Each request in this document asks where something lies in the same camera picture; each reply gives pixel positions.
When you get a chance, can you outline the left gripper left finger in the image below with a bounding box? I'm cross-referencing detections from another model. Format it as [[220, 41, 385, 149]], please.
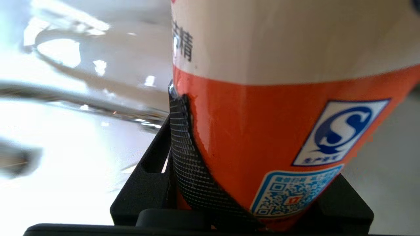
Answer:
[[110, 93, 263, 230]]

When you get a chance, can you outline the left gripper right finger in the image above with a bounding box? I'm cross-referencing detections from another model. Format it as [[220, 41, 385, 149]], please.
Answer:
[[297, 174, 374, 231]]

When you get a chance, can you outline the orange yellow-capped detergent bottle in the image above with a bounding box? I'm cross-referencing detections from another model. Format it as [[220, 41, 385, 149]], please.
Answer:
[[169, 0, 420, 231]]

